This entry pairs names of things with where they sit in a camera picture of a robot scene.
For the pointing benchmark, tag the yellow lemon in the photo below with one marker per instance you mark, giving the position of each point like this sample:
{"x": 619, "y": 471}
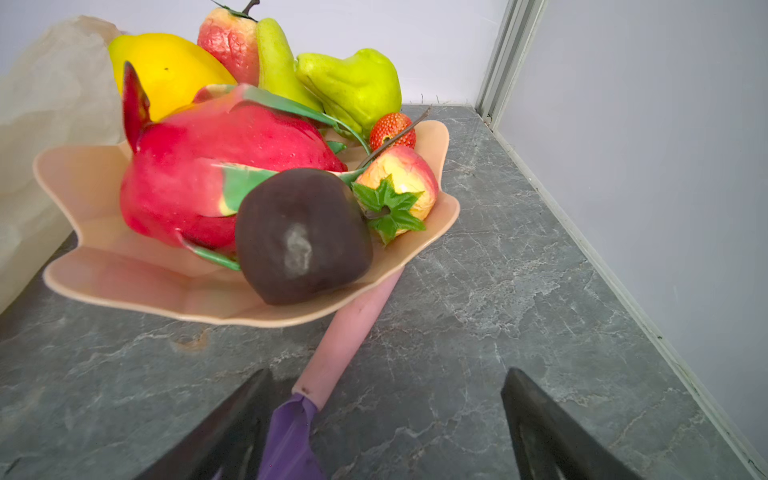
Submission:
{"x": 171, "y": 69}

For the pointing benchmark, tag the green chayote fruit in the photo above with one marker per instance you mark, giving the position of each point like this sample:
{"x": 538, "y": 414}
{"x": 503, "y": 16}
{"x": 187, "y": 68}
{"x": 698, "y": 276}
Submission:
{"x": 358, "y": 90}

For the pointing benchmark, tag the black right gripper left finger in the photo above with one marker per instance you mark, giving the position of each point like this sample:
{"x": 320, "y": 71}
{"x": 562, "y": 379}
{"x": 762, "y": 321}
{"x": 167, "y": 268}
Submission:
{"x": 228, "y": 443}

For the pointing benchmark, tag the red dragon fruit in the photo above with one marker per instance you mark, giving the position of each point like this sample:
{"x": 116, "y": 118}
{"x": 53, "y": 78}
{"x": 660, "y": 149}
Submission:
{"x": 190, "y": 171}

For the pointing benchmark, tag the pink purple spatula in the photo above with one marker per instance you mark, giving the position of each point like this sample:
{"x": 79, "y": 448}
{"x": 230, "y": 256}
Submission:
{"x": 288, "y": 454}

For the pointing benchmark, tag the red green pear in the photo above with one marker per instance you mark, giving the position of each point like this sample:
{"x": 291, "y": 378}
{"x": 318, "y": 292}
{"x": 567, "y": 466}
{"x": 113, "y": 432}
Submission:
{"x": 254, "y": 51}

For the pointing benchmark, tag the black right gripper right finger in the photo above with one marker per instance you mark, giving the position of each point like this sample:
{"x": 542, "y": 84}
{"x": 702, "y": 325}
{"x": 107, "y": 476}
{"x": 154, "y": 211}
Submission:
{"x": 548, "y": 443}

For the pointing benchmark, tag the cream plastic bag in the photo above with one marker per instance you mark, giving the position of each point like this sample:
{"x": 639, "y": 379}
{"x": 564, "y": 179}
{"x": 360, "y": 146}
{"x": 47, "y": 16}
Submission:
{"x": 59, "y": 91}

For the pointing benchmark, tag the red strawberry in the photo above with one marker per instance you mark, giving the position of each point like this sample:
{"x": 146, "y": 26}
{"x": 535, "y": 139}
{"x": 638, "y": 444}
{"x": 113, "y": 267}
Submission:
{"x": 390, "y": 125}

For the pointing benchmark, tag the dark purple passion fruit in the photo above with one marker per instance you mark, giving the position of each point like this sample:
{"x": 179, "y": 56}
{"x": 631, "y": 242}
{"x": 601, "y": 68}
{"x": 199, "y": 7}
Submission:
{"x": 299, "y": 234}

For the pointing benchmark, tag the pink wavy fruit plate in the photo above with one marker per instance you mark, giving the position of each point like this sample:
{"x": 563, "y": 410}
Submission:
{"x": 115, "y": 267}

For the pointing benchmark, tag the red yellow peach with leaf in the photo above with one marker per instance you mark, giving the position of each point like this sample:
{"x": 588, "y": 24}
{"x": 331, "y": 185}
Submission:
{"x": 397, "y": 191}

